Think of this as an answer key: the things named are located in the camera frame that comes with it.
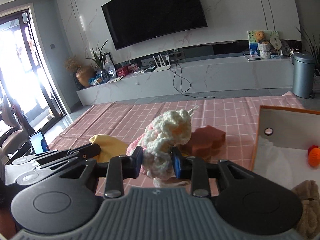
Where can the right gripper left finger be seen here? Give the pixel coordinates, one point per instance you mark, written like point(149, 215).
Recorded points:
point(121, 168)

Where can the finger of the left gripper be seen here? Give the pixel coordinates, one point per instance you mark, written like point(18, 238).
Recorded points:
point(83, 152)

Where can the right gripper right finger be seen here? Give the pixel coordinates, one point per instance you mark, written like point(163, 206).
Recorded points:
point(194, 169)

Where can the yellow cloth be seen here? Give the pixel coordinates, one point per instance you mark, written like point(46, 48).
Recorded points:
point(110, 147)

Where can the brown sponge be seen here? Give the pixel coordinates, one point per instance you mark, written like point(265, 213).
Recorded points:
point(205, 142)

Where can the white pink crochet item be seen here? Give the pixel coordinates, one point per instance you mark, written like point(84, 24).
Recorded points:
point(167, 130)

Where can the orange green plush toy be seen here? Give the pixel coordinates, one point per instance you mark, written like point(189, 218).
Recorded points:
point(314, 156)

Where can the smartphone on stand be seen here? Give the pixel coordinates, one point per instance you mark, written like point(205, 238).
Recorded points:
point(38, 143)

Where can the bronze round vase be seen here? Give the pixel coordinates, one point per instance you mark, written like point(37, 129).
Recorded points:
point(84, 74)

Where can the potted green plant left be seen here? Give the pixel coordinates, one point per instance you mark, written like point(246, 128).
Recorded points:
point(99, 58)

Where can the red box on console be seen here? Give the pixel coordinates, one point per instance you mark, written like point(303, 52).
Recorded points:
point(126, 70)

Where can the white marble tv console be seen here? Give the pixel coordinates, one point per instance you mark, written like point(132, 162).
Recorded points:
point(211, 75)

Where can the orange storage box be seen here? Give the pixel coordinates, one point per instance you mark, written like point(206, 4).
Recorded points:
point(281, 149)

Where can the white wifi router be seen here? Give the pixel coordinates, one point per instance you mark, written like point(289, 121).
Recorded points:
point(162, 62)

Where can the beige plush toy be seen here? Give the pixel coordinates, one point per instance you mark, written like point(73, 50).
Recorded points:
point(308, 193)

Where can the colourful picture board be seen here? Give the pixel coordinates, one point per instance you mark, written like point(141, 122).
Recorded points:
point(253, 46)

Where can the teddy bear figure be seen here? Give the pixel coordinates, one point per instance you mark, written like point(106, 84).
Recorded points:
point(264, 45)

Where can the grey metal trash bin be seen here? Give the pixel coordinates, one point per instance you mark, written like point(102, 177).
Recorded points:
point(303, 73)

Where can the tall leafy plant right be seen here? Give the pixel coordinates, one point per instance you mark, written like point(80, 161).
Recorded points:
point(312, 44)

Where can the black wall television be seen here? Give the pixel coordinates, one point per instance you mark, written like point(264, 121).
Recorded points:
point(133, 21)

